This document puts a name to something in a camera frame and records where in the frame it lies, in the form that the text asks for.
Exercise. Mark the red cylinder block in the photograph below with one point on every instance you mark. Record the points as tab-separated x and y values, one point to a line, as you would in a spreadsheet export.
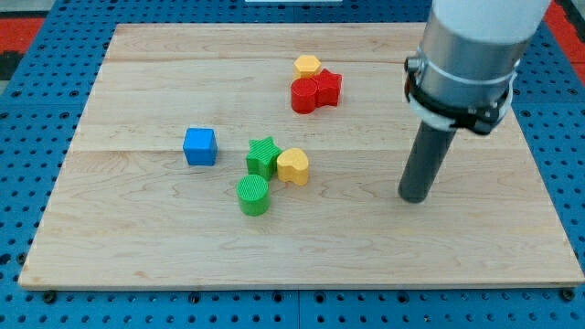
303	95

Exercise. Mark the red star block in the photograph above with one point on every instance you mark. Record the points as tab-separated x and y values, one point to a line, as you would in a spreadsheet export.
329	85

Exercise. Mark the green cylinder block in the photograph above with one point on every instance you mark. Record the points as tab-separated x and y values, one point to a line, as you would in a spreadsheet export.
253	195

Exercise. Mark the yellow hexagon block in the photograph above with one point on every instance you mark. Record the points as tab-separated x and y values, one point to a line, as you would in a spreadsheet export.
306	66

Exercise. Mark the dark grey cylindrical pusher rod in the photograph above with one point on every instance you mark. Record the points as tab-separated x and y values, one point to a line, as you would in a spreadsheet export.
426	156

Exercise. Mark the blue cube block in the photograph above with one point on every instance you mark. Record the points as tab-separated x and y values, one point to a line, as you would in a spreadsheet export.
200	146

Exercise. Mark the light wooden board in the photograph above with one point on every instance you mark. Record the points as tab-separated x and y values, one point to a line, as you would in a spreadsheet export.
128	213

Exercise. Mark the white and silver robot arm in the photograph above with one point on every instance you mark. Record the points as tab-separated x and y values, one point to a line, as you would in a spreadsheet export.
461	77

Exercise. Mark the green star block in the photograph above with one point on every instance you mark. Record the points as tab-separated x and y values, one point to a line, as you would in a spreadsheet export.
262	157

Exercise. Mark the yellow heart block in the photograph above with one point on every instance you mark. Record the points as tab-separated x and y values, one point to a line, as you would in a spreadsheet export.
293	166

